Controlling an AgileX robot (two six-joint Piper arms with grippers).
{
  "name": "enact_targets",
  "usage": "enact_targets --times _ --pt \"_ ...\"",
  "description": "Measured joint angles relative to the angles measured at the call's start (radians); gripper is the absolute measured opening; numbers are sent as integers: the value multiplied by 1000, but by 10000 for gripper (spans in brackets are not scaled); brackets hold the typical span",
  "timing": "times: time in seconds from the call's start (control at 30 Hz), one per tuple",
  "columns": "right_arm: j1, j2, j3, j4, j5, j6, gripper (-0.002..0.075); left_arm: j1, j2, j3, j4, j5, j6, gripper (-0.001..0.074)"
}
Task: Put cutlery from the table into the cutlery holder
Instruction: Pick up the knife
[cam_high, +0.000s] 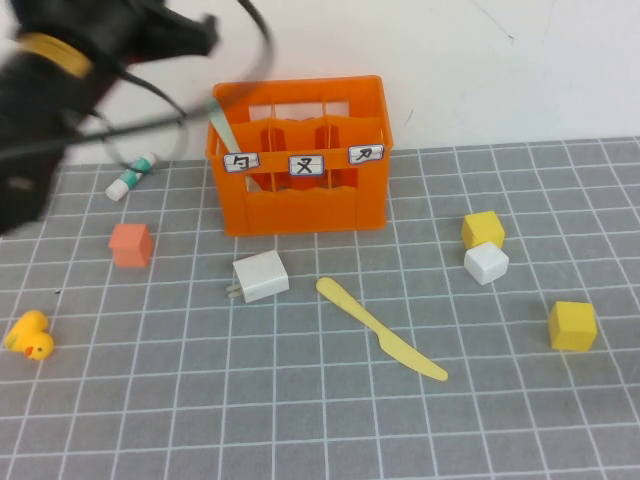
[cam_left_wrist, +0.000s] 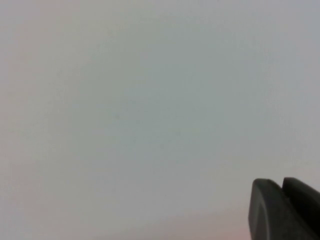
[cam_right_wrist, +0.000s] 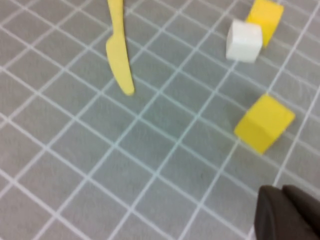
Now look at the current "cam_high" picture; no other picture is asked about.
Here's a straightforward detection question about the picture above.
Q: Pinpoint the yellow cube block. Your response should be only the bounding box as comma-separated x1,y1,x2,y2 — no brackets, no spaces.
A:
460,210,505,251
547,300,598,352

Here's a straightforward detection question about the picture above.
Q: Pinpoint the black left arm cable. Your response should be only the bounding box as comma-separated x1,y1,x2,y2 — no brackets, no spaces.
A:
0,0,275,169

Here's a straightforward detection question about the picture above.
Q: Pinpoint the orange plastic cutlery holder crate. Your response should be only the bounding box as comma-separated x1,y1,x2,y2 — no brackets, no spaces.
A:
205,75,393,238

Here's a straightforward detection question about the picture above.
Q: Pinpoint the salmon pink cube block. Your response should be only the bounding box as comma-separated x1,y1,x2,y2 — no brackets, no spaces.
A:
108,223,154,270

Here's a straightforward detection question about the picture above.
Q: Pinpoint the pale green plastic spoon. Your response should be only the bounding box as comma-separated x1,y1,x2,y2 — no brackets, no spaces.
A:
203,97,264,194

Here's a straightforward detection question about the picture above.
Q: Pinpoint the yellow plastic knife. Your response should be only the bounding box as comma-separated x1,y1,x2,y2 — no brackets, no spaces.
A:
315,277,449,383

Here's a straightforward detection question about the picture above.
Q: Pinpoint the white green glue stick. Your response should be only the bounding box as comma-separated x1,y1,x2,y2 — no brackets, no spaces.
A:
105,152,158,203

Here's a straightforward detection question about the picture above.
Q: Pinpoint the grey grid table cloth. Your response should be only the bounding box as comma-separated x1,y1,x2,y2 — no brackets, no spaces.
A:
0,137,640,480

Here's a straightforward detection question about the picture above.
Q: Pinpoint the white cube block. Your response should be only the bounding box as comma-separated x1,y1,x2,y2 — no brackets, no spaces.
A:
462,242,510,287

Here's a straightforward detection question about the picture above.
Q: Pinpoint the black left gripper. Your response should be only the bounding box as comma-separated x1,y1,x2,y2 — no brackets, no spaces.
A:
74,0,222,67

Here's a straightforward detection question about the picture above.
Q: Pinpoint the white charger plug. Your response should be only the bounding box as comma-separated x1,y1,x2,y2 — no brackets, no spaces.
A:
224,249,290,304

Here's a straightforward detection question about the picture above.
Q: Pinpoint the yellow rubber duck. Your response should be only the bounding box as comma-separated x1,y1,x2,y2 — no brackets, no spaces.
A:
3,309,55,362

